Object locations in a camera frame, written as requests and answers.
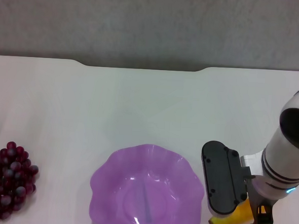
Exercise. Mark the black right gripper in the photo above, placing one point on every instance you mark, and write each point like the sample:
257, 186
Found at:
254, 197

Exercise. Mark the yellow plastic banana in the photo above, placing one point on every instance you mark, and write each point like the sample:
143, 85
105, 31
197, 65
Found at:
237, 219

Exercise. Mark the dark red grape bunch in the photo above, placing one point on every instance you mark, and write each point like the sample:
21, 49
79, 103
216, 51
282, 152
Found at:
8, 177

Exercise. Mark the purple scalloped plastic plate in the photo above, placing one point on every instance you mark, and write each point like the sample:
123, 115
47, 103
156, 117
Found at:
125, 181

